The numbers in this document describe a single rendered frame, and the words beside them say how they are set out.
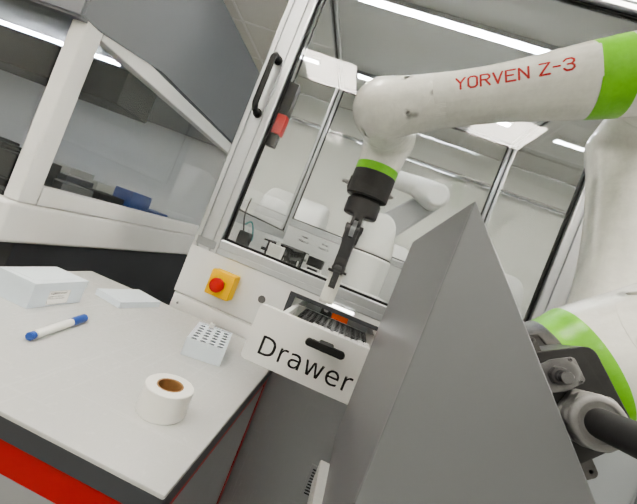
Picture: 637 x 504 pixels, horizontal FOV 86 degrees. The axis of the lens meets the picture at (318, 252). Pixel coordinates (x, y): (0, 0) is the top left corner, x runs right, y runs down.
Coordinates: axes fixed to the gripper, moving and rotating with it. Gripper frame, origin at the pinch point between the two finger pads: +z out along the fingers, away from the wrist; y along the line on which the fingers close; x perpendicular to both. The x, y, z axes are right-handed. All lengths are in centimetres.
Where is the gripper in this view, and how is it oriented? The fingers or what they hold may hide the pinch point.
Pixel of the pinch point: (331, 287)
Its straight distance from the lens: 75.3
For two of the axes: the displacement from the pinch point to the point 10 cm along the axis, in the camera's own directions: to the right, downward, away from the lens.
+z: -3.6, 9.3, 0.2
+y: -1.1, -0.2, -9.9
